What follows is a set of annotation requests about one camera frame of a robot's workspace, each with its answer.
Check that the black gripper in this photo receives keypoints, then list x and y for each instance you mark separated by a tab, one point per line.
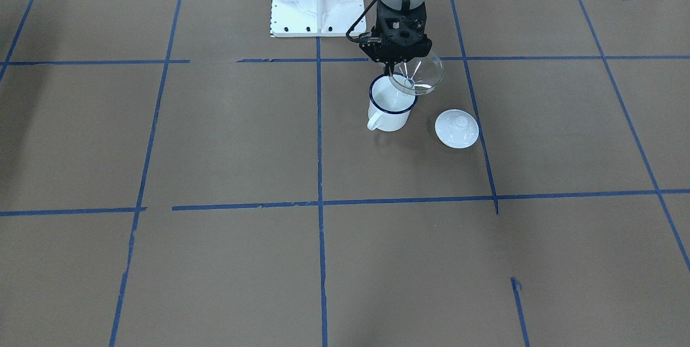
395	66

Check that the clear plastic funnel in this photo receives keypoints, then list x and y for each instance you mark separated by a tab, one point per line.
426	75

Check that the white round lid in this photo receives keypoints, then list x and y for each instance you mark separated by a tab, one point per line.
456	129

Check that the white enamel mug blue rim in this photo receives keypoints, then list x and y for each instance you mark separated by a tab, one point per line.
389	108

